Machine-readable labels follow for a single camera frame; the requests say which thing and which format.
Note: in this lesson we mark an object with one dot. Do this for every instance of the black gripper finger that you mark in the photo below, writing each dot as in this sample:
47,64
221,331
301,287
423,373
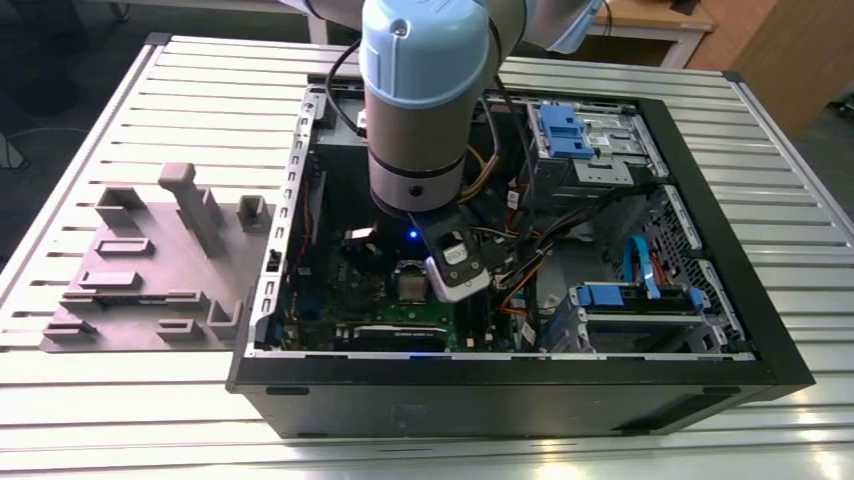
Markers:
357,237

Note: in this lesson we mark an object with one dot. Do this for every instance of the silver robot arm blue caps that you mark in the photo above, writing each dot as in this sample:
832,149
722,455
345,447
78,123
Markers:
421,75

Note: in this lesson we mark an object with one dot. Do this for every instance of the CPU socket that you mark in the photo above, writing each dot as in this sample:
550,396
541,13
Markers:
397,295

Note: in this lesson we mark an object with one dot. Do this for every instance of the silver black wrist webcam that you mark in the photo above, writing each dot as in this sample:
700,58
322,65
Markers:
457,260

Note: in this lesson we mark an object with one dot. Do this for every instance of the gray power supply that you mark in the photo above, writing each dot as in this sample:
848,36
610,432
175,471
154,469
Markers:
341,175

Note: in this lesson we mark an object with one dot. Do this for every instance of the green motherboard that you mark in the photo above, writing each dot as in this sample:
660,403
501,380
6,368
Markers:
401,315

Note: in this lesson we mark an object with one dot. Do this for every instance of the black graphics card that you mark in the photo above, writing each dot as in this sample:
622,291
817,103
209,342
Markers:
401,332

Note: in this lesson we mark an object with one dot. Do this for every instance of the black RAM slot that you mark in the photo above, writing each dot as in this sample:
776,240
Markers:
482,325
463,325

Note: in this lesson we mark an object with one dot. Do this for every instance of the gray parts rack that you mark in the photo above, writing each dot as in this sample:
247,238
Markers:
174,280

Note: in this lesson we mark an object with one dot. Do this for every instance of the metal drive cage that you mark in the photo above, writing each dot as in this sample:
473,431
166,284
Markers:
601,175

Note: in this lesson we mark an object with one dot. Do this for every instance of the hard disk in blue carrier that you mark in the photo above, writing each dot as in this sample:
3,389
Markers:
601,295

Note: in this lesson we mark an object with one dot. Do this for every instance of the blue drive carrier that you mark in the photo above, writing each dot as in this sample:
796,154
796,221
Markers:
561,125

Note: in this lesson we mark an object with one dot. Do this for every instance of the black PC case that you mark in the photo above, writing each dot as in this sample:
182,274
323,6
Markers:
467,400

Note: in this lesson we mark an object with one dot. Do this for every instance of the RAM stick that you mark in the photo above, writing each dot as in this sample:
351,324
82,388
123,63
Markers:
134,301

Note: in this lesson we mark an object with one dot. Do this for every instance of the metal disk bay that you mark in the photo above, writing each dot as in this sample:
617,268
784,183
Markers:
641,325

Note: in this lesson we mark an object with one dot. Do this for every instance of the dark office chair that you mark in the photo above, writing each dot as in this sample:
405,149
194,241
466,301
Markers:
47,60

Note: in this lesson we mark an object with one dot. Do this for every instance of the wooden cabinet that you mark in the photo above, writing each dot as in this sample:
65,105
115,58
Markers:
788,50

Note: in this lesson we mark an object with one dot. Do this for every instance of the black chair base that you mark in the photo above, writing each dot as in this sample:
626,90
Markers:
842,106

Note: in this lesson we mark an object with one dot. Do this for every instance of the blue plastic carrier rail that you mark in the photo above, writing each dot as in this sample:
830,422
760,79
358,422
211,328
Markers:
556,332

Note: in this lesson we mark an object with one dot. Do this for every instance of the wooden desk white frame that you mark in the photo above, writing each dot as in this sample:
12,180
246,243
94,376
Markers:
661,22

